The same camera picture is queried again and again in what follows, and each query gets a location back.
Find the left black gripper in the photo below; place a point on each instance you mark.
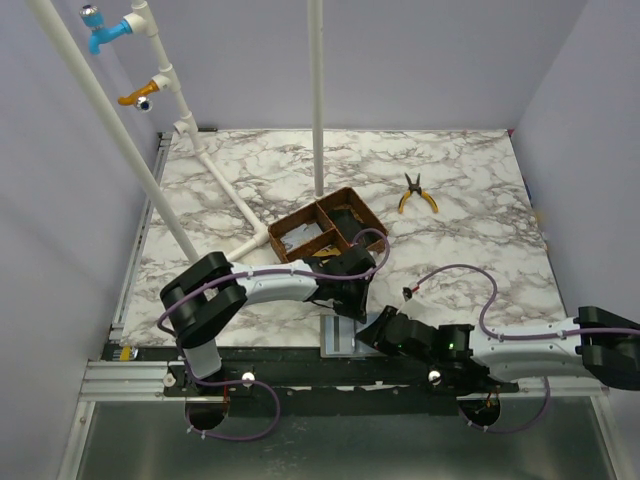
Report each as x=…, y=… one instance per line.
x=351, y=305

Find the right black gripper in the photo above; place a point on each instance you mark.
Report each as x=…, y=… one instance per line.
x=388, y=327

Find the grey card holder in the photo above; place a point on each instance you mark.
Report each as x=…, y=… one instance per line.
x=337, y=337

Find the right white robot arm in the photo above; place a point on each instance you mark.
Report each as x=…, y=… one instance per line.
x=464, y=359

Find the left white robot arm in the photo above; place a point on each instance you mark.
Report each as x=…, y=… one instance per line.
x=203, y=299

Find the gold card with stripe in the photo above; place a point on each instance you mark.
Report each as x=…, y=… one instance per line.
x=327, y=252

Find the silver VIP card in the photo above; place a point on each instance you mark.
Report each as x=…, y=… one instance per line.
x=300, y=235

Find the woven brown divided basket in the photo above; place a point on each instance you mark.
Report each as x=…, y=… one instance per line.
x=317, y=212

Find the gold faucet tap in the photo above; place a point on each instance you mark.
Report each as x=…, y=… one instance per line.
x=140, y=98

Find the white vertical pole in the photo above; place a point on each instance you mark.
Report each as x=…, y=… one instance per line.
x=315, y=36

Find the white diagonal pole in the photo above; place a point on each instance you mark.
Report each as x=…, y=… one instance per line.
x=63, y=42

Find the blue faucet tap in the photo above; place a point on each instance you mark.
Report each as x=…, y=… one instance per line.
x=100, y=33

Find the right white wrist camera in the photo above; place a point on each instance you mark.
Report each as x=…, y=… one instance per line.
x=411, y=306

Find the yellow handled pliers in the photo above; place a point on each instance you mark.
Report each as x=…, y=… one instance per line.
x=414, y=187

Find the aluminium frame rail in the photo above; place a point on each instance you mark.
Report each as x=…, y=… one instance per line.
x=372, y=418

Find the white PVC pipe frame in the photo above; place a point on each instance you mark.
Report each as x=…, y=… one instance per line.
x=142, y=22

